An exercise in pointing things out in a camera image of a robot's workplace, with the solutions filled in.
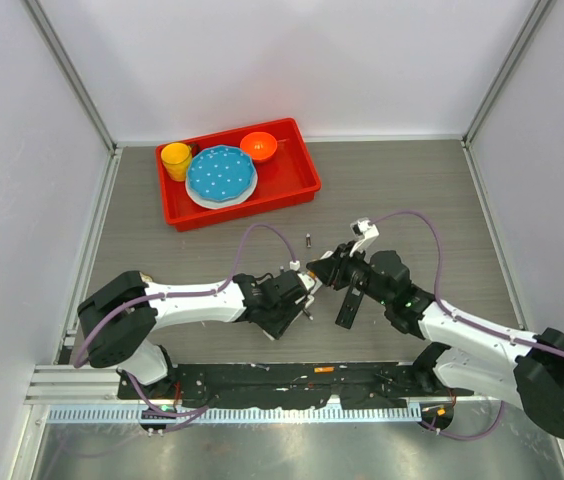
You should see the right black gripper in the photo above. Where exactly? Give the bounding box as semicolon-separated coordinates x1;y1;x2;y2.
307;240;392;307

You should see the white slim remote control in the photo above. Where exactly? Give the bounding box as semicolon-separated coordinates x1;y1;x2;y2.
259;296;313;340

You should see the black remote control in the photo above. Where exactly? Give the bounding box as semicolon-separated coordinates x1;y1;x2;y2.
335;285;364;329

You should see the orange battery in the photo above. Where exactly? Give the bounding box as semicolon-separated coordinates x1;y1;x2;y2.
313;366;335;374

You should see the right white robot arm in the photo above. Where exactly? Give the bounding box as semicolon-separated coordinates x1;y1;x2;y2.
307;244;564;439

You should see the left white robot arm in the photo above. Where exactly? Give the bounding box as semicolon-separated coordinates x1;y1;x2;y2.
74;269;316;399

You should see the red plastic tray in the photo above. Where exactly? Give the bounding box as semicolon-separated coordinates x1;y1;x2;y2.
155;118;321;232

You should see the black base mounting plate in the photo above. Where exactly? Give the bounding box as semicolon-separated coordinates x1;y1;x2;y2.
141;362;453;410

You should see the white plate under blue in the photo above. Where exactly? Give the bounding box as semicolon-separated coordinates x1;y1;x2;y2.
184;171;258;210

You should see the orange bowl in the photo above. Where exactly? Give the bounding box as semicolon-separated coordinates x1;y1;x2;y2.
239;131;278;163

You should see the blue dotted plate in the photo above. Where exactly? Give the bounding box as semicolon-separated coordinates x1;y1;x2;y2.
186;145;257;180

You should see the yellow mug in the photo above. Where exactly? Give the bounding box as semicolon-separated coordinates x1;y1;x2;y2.
160;142;199;182

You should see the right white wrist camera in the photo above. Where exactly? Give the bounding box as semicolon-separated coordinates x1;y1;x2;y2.
349;217;379;257

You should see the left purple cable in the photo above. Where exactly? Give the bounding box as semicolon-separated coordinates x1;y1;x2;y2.
72;223;299;434

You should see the purple cable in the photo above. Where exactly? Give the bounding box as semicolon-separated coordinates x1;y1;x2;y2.
72;223;299;434
369;209;564;441

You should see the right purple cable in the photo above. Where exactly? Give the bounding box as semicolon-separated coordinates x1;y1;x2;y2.
369;209;564;441

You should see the white slotted cable duct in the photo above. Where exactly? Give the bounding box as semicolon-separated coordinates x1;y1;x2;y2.
47;403;422;425

